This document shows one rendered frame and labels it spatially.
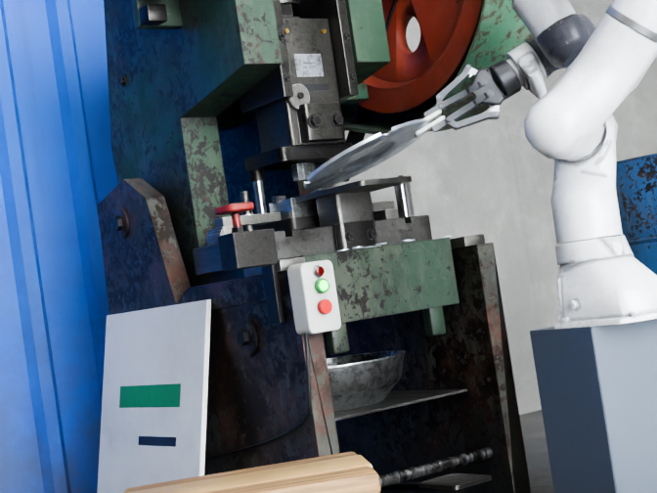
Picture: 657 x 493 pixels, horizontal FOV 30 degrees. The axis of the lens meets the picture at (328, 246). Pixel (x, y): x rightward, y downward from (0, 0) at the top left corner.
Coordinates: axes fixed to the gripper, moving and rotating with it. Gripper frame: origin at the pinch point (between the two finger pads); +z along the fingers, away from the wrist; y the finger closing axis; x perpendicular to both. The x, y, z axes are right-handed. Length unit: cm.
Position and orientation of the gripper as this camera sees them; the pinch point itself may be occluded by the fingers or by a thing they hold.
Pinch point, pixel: (428, 123)
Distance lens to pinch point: 255.8
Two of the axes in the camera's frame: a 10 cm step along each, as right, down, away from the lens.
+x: -0.8, -1.1, -9.9
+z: -8.6, 5.0, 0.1
